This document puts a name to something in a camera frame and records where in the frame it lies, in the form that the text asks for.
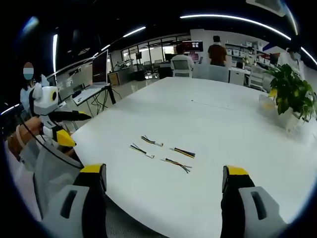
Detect grey office chair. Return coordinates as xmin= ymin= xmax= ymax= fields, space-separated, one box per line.
xmin=193 ymin=64 xmax=230 ymax=83

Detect white plant pot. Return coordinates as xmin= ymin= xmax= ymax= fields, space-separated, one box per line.
xmin=284 ymin=108 xmax=302 ymax=132

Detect clear plastic box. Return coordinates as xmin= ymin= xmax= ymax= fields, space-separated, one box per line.
xmin=258 ymin=93 xmax=277 ymax=110

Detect grey side desk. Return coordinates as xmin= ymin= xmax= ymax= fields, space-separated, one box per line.
xmin=71 ymin=82 xmax=117 ymax=118

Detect green potted plant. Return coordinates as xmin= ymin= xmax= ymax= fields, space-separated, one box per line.
xmin=263 ymin=63 xmax=317 ymax=122

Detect wall screen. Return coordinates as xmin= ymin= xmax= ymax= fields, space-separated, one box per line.
xmin=182 ymin=40 xmax=204 ymax=53

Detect JST cable large white connector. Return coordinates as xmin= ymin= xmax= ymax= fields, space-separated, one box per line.
xmin=141 ymin=134 xmax=165 ymax=148
xmin=129 ymin=142 xmax=156 ymax=159

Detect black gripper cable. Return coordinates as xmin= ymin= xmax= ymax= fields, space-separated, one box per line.
xmin=21 ymin=120 xmax=85 ymax=170

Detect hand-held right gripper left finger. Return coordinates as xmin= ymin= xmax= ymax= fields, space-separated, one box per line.
xmin=42 ymin=163 xmax=108 ymax=238

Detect long ceiling light strip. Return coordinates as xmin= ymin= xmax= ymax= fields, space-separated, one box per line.
xmin=179 ymin=13 xmax=292 ymax=41

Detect person's left hand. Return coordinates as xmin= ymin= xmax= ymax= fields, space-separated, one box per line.
xmin=21 ymin=117 xmax=46 ymax=144

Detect person's white sleeve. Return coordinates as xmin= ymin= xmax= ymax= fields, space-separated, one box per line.
xmin=4 ymin=146 xmax=43 ymax=223

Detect white office chair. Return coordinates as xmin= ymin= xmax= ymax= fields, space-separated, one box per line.
xmin=171 ymin=59 xmax=194 ymax=78

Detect storage shelves with boxes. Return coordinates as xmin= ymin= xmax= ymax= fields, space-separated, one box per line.
xmin=224 ymin=41 xmax=271 ymax=70

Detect short ceiling light strip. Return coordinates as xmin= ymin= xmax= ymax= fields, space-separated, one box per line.
xmin=122 ymin=25 xmax=147 ymax=38

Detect JST cable small connector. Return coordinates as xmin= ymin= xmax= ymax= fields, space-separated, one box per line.
xmin=160 ymin=157 xmax=193 ymax=175
xmin=169 ymin=146 xmax=197 ymax=159

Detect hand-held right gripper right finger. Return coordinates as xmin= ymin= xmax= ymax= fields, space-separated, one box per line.
xmin=219 ymin=165 xmax=290 ymax=238

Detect computer monitor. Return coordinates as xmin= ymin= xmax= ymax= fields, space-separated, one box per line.
xmin=92 ymin=49 xmax=109 ymax=85

